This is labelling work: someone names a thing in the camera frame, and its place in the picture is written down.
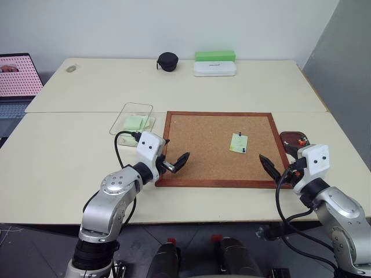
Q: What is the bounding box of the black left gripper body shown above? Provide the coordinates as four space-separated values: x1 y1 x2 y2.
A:
155 154 176 175

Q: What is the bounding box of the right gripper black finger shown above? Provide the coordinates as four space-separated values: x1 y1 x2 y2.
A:
285 144 300 160
259 154 282 182

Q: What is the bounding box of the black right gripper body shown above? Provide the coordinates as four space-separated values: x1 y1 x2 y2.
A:
281 157 307 188

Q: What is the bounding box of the wood framed cork board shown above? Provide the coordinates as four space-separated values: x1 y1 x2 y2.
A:
155 111 294 189

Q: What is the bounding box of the green sticky note pad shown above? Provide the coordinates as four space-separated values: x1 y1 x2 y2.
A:
122 115 150 130

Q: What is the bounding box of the pale green paper note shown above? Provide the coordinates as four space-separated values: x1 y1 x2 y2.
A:
228 132 249 155

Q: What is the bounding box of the brown oval dish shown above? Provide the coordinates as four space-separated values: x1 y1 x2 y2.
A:
279 130 312 159

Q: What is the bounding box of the clear plastic tray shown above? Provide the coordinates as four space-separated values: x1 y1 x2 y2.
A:
109 102 158 147

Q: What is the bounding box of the black clamp under table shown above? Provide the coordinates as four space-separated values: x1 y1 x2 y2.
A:
256 225 281 241

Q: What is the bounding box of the black round zip pouch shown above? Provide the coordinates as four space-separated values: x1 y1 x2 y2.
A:
157 52 180 73

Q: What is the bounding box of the white rectangular case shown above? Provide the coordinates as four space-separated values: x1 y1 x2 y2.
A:
193 60 238 78

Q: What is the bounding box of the grey partition panel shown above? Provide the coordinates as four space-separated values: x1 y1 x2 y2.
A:
300 0 371 171

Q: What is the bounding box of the dark rounded shape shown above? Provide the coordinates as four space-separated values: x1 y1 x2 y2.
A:
147 242 183 278

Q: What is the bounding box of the green rectangular box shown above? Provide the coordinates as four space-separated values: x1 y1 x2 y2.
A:
194 50 237 63

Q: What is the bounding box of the open laptop pink screen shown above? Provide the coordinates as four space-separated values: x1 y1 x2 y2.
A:
0 53 45 140

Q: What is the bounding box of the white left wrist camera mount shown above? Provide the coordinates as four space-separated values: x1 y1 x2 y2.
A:
135 131 165 178

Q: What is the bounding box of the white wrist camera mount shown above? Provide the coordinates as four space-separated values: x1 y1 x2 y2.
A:
300 144 330 177
135 131 165 178

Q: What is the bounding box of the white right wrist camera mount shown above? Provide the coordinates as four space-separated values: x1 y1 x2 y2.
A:
300 144 330 177

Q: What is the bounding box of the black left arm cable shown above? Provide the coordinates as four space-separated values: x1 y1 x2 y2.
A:
82 131 143 229

